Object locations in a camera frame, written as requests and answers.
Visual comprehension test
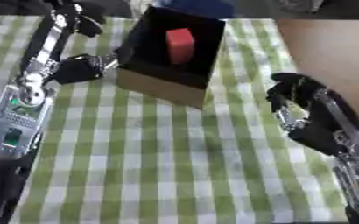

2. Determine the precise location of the red rectangular block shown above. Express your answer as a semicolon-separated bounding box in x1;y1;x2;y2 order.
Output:
164;27;197;66

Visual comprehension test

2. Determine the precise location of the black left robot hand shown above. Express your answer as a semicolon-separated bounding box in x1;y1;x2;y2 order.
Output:
18;0;122;86

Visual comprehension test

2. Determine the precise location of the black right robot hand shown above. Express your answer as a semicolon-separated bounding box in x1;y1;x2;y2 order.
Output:
265;72;359;157

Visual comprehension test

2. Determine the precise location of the cardboard box with black inside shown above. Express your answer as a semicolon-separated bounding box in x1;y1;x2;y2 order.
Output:
115;5;229;109

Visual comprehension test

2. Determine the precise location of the blue fabric object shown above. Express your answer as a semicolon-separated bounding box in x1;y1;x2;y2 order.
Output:
155;0;236;19

